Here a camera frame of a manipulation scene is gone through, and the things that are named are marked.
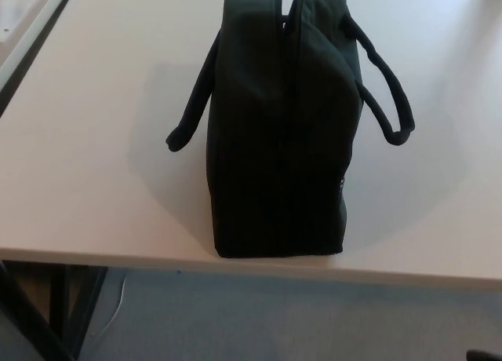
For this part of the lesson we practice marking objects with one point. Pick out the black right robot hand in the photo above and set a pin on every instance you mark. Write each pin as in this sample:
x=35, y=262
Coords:
x=486, y=356

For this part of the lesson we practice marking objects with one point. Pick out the black fabric lunch bag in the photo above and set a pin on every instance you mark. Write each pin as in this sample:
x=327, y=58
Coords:
x=274, y=141

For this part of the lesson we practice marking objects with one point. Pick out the black metal desk leg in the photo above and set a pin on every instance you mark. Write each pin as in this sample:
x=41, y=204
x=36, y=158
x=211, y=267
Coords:
x=78, y=310

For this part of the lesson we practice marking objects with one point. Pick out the adjacent white desk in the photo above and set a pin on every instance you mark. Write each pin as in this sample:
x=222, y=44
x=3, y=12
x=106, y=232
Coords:
x=39, y=27

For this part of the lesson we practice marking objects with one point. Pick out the black slanted bar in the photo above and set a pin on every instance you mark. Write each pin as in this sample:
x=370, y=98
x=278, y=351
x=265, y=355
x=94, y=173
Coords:
x=31, y=314

